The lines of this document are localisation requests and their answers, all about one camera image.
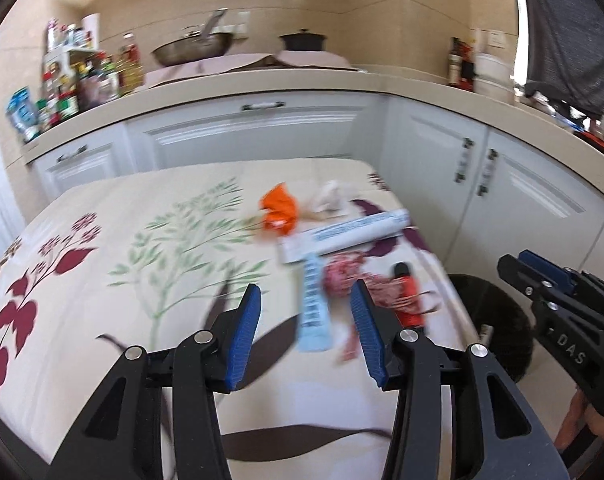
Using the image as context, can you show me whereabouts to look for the person's right hand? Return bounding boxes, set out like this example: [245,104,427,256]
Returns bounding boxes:
[553,385,604,468]

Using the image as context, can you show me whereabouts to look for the blue seasoning pouch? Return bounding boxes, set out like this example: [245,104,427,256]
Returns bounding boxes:
[6,87,41,143]

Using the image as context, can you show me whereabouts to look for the pink stove cover cloth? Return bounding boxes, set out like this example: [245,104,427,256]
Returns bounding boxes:
[142,51,355,88]

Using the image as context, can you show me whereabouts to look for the black trash bin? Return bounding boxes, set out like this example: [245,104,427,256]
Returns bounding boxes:
[449,274,533,386]

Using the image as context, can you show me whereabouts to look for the white paper towel roll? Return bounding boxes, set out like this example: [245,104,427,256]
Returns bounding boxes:
[82,13,101,48]

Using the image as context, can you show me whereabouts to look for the beige stone countertop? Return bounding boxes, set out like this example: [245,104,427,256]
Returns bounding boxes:
[24,67,604,196]

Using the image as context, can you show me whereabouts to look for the floral tablecloth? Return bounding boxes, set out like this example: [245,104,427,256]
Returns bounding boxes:
[0,157,475,480]

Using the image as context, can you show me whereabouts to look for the row of condiment bottles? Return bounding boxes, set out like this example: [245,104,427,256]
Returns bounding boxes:
[34,17,147,128]

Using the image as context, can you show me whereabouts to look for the dark grey curtain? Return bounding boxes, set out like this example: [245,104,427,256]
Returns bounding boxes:
[517,0,604,116]

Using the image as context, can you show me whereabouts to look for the white lidded container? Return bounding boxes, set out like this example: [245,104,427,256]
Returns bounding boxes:
[476,52,509,81]
[482,77,514,106]

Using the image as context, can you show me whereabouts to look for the cabinet door handle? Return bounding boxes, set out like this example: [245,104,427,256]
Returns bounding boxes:
[454,137,473,183]
[476,149,498,197]

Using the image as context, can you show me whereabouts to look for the black lidded pot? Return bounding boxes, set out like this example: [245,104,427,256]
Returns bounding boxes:
[279,29,327,52]

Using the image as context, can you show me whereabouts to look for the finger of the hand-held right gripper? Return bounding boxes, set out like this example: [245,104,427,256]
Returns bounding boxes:
[498,254,573,307]
[519,250,590,293]

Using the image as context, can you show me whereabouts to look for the red black marker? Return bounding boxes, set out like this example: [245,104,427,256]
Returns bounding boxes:
[392,262,427,331]

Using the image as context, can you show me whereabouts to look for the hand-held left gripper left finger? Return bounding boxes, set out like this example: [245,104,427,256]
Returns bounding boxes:
[44,284,263,480]

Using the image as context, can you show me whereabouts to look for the steel wok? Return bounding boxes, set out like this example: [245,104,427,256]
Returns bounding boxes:
[150,30,235,67]

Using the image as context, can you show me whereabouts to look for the steel spatula handle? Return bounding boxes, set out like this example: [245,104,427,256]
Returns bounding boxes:
[202,8,229,41]

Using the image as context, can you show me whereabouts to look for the dark glass bottle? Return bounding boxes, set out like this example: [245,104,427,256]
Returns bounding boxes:
[447,36,464,87]

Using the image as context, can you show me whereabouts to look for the white spice rack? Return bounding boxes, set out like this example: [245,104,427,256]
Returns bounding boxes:
[46,45,95,67]

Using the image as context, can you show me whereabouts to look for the red packaging box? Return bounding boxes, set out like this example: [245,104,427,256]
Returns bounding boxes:
[459,40,478,92]

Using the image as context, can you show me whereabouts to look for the orange snack wrapper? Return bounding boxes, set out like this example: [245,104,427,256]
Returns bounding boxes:
[259,185,299,233]

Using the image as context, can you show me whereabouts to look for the light blue packet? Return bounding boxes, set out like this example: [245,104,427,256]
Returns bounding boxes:
[297,252,333,353]

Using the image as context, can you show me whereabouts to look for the white blue tube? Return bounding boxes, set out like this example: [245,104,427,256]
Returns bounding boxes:
[279,209,410,263]

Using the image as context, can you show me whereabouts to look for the white wall socket pair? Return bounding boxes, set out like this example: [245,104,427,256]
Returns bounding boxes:
[227,10,251,41]

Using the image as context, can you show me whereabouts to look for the crumpled plastic bags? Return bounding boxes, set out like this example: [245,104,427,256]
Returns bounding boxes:
[524,82,583,126]

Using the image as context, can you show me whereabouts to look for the white tissue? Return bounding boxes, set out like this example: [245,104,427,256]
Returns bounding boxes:
[312,180,353,221]

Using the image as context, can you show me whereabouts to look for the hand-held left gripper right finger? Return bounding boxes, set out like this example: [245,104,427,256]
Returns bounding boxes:
[349,280,570,480]

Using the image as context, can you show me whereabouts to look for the white kitchen cabinet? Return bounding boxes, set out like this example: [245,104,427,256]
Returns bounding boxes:
[29,90,604,311]

